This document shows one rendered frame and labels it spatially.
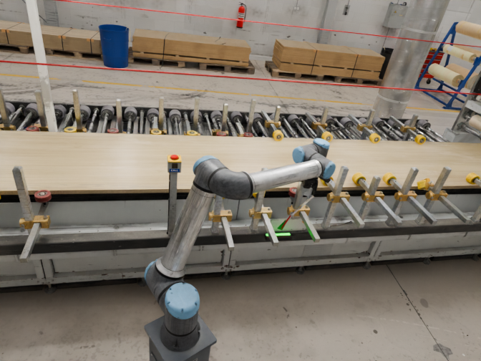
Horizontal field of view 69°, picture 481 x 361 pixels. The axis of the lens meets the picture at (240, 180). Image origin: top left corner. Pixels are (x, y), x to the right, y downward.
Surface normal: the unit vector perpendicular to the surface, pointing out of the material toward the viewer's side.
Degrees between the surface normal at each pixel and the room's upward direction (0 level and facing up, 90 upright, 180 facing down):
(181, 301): 5
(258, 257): 90
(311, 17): 90
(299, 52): 90
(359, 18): 90
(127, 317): 0
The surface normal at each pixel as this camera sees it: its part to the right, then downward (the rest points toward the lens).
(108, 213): 0.21, 0.55
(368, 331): 0.13, -0.83
